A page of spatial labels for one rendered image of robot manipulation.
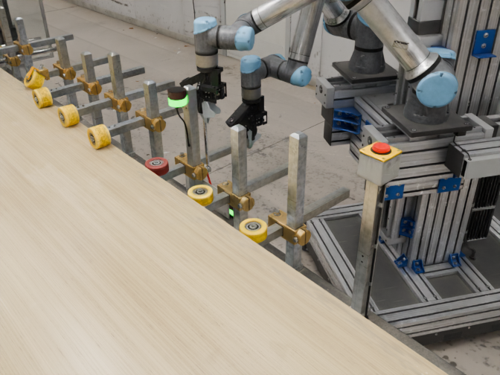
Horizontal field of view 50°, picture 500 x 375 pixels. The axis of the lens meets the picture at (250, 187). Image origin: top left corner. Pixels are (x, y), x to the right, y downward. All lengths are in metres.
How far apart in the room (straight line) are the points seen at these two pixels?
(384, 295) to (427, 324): 0.21
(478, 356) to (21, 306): 1.85
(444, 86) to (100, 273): 1.10
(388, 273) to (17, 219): 1.56
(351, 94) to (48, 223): 1.30
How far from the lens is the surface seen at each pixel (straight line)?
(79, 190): 1.77
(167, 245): 1.47
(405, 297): 2.38
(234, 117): 2.01
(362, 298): 1.49
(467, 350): 2.54
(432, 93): 1.68
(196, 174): 1.87
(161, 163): 1.85
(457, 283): 2.52
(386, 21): 1.64
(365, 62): 2.26
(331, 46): 4.77
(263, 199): 3.28
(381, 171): 1.23
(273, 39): 5.25
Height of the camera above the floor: 1.80
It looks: 32 degrees down
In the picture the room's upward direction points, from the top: 1 degrees counter-clockwise
